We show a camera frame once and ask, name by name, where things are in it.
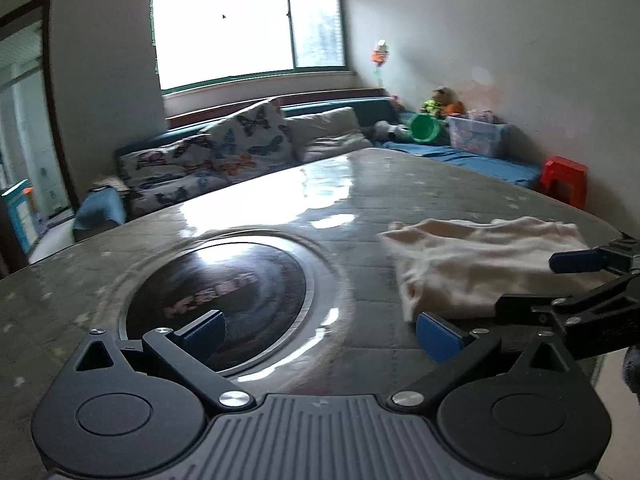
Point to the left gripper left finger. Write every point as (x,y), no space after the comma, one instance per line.
(180,356)

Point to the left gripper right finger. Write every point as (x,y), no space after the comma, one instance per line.
(460,357)

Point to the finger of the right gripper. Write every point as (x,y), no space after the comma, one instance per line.
(603,320)
(617,257)

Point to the cream garment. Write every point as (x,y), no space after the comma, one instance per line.
(459,269)

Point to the round black induction cooktop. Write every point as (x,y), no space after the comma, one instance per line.
(262,283)

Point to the red plastic stool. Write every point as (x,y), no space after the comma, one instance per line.
(564,180)

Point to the blue folded blanket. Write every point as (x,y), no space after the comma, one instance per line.
(101,210)

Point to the clear plastic storage box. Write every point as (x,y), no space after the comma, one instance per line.
(482,138)

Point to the grey quilted star tablecloth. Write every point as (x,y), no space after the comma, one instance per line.
(337,208)

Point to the butterfly print cushion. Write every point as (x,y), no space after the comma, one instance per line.
(243,146)

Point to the green plastic basin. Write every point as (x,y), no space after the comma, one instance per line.
(423,128)

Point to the plush toy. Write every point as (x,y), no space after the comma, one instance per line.
(442,104)

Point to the beige pillow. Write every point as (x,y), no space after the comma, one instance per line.
(326,134)

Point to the colourful pinwheel toy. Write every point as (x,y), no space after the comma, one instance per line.
(379,56)

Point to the window with green frame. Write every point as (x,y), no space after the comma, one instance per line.
(199,42)

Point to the dark wooden door frame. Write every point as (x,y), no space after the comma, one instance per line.
(31,145)

